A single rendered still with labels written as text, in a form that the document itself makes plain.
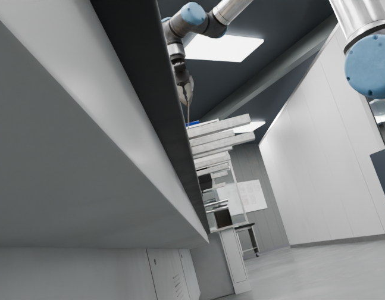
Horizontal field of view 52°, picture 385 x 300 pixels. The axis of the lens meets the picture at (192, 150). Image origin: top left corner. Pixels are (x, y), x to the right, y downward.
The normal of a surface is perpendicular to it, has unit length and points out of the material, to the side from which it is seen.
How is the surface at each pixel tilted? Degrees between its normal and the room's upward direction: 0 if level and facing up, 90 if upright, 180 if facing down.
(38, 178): 180
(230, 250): 90
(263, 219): 90
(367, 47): 95
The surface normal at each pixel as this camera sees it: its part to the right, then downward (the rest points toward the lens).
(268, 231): 0.50, -0.35
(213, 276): -0.06, -0.25
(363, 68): -0.68, 0.08
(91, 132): 0.25, 0.94
